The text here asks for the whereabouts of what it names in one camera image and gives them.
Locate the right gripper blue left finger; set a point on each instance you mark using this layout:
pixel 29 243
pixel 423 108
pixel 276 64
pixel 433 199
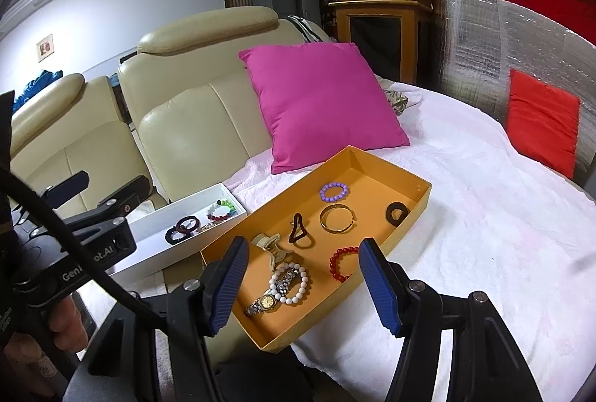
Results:
pixel 222 280

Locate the patterned beige cloth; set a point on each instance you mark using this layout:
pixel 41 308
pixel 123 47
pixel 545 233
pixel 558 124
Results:
pixel 397 100

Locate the gold metal bangle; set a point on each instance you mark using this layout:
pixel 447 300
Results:
pixel 337 218

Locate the white cardboard box lid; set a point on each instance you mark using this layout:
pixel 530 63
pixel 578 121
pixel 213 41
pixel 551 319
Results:
pixel 178 231

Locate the cream leather sofa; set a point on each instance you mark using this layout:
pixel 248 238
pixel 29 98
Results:
pixel 184 112

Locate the magenta pillow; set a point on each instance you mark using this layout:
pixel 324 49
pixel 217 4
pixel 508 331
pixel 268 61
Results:
pixel 318 98

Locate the small red cushion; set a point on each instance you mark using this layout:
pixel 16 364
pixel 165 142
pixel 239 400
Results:
pixel 542 122

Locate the black wide ring bangle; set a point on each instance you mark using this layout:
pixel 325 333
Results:
pixel 396 212

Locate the orange cardboard tray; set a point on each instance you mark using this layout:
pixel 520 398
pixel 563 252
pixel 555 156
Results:
pixel 358 179

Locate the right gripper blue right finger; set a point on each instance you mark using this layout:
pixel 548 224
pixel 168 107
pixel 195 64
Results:
pixel 387 284

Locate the silver gold wristwatch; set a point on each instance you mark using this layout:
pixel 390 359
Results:
pixel 279 286

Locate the white textured blanket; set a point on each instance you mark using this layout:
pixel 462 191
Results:
pixel 495 221

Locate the beige hair claw clip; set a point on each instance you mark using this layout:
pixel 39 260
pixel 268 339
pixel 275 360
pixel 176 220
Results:
pixel 270 245

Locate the silver foil insulation panel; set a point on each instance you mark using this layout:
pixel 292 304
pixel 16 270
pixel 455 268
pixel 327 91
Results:
pixel 478 43

